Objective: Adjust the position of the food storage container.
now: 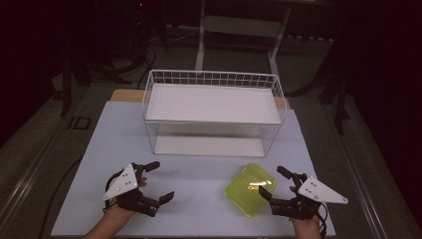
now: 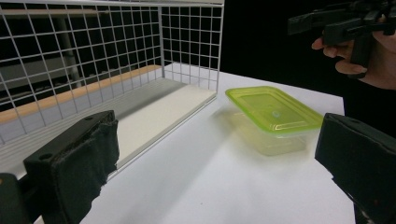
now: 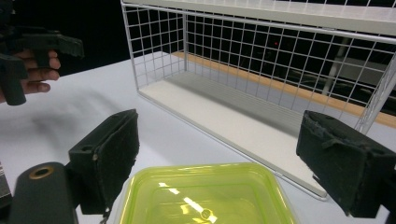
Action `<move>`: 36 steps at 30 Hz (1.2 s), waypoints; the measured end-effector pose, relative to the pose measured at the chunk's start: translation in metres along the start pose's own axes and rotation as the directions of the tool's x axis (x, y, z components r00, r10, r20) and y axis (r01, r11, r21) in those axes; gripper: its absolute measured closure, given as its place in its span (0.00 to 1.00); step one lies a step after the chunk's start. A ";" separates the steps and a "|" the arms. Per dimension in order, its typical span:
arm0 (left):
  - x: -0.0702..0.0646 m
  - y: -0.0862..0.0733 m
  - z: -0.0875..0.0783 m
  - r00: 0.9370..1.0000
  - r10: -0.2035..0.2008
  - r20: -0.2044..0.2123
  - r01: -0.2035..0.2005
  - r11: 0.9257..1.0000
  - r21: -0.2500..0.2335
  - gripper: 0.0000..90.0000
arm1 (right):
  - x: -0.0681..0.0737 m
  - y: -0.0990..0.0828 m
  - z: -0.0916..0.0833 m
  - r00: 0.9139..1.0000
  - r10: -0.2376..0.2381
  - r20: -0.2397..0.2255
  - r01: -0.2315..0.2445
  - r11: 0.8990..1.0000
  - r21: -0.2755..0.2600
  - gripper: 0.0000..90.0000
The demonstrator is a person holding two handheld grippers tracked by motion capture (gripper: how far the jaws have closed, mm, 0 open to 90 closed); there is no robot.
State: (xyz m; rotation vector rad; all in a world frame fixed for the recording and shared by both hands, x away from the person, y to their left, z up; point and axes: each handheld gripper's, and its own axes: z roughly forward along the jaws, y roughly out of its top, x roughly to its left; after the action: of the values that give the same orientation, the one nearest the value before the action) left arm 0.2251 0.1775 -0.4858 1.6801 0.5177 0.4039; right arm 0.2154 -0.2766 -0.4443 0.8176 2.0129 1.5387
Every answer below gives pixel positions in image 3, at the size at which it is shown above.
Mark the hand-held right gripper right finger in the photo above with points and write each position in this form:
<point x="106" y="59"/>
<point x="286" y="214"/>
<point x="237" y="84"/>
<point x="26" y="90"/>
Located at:
<point x="342" y="161"/>

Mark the green lidded plastic container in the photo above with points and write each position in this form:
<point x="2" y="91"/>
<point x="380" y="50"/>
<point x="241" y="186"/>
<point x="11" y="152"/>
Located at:
<point x="205" y="199"/>

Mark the wooden board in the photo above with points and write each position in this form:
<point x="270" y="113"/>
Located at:
<point x="280" y="85"/>

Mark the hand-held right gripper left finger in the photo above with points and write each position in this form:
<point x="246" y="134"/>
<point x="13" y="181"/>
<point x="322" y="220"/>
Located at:
<point x="106" y="161"/>

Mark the grey metal stand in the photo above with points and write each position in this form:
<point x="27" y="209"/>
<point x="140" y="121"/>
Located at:
<point x="333" y="65"/>

